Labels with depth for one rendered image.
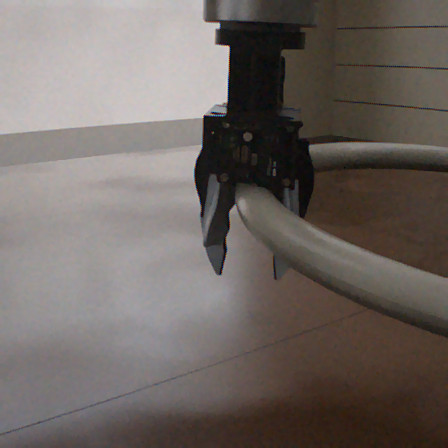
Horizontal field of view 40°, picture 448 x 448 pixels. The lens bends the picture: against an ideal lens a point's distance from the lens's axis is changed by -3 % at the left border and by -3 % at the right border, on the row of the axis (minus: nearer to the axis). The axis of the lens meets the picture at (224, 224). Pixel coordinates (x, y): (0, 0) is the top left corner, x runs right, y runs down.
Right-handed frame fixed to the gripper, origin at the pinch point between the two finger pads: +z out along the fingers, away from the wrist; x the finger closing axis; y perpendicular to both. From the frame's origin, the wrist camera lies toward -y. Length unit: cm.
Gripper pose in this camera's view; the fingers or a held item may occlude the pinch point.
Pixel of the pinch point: (249, 259)
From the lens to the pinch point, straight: 56.4
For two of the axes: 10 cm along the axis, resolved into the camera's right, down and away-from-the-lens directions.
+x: 9.9, 0.8, -1.1
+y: -1.3, 3.1, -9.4
